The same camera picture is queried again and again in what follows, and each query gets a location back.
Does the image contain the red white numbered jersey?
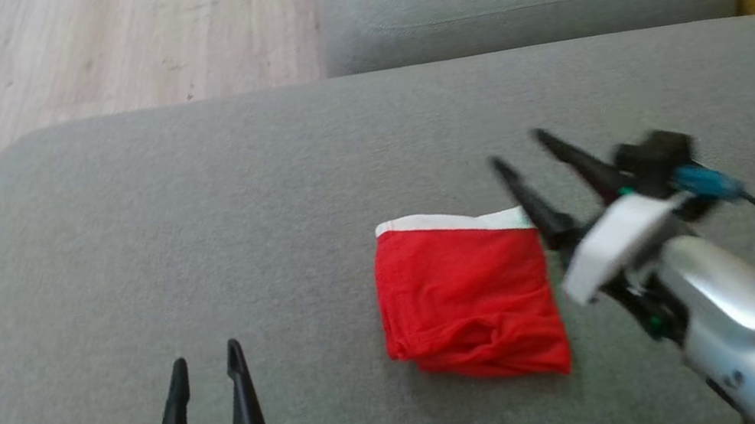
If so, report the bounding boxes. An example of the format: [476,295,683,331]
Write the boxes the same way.
[363,192,576,406]

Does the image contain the grey fabric sofa ottoman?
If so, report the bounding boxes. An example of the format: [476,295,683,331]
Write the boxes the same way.
[0,2,755,424]

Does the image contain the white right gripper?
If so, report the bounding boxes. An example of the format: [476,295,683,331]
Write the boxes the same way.
[485,105,703,318]

